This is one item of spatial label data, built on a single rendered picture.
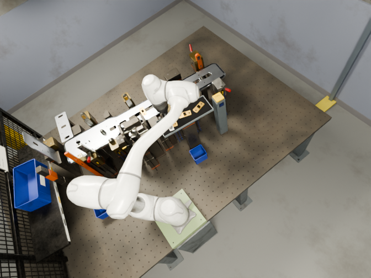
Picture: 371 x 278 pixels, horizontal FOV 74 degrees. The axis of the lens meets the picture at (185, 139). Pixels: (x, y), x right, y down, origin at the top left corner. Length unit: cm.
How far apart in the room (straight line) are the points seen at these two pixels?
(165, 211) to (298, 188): 151
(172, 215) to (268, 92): 133
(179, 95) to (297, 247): 183
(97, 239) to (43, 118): 236
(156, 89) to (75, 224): 134
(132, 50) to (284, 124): 270
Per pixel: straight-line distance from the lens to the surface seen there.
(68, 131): 217
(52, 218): 190
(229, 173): 190
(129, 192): 106
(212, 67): 207
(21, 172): 212
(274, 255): 252
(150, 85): 124
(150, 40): 411
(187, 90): 121
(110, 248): 202
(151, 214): 165
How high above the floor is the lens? 250
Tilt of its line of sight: 61 degrees down
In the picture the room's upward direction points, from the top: 23 degrees counter-clockwise
